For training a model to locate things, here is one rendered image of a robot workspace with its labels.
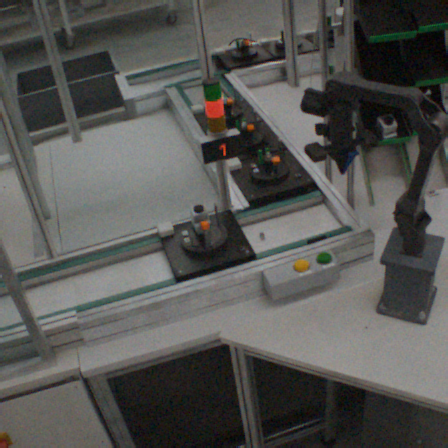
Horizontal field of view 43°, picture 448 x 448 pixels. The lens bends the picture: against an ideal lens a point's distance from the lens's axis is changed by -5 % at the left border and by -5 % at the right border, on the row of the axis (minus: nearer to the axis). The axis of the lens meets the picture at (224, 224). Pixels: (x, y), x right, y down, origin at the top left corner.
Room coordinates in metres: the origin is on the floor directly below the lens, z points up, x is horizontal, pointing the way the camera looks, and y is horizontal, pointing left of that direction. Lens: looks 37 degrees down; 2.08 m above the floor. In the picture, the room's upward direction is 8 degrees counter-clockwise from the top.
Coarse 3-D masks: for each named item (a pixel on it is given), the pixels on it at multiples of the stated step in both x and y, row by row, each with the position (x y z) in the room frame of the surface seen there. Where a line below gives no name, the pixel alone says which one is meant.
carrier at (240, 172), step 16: (256, 160) 1.78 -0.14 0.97; (288, 160) 1.76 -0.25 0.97; (240, 176) 1.70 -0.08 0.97; (256, 176) 1.65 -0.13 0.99; (272, 176) 1.63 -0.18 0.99; (288, 176) 1.66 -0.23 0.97; (304, 176) 1.64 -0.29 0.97; (256, 192) 1.59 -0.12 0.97; (272, 192) 1.58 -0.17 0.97; (288, 192) 1.58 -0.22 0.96
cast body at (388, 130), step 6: (390, 114) 1.45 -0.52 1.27; (378, 120) 1.45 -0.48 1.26; (384, 120) 1.43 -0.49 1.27; (390, 120) 1.42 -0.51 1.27; (378, 126) 1.45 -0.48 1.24; (384, 126) 1.42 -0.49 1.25; (390, 126) 1.42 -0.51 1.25; (396, 126) 1.42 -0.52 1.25; (378, 132) 1.45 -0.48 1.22; (384, 132) 1.42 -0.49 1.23; (390, 132) 1.43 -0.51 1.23; (384, 138) 1.42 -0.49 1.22; (390, 138) 1.42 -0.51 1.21
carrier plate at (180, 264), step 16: (176, 224) 1.48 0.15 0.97; (224, 224) 1.45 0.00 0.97; (176, 240) 1.40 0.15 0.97; (240, 240) 1.36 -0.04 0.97; (176, 256) 1.33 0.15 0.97; (192, 256) 1.32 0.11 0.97; (224, 256) 1.30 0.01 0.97; (240, 256) 1.29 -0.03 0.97; (176, 272) 1.26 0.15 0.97; (192, 272) 1.25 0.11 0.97; (208, 272) 1.26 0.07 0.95
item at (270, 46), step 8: (264, 40) 2.93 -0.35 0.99; (280, 40) 2.90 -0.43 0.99; (296, 40) 2.87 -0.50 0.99; (304, 40) 2.91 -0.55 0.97; (264, 48) 2.88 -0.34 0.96; (272, 48) 2.85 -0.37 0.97; (280, 48) 2.82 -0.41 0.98; (304, 48) 2.80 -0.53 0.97; (312, 48) 2.78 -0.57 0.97; (280, 56) 2.73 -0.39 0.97
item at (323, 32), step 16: (320, 0) 1.68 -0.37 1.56; (352, 0) 1.52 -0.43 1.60; (320, 16) 1.69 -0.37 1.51; (352, 16) 1.52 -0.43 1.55; (320, 32) 1.69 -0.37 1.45; (352, 32) 1.52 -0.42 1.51; (320, 48) 1.70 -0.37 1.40; (352, 48) 1.52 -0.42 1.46; (352, 64) 1.52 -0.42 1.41; (352, 160) 1.52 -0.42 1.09; (352, 176) 1.52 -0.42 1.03; (352, 192) 1.52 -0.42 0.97; (432, 192) 1.59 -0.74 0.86
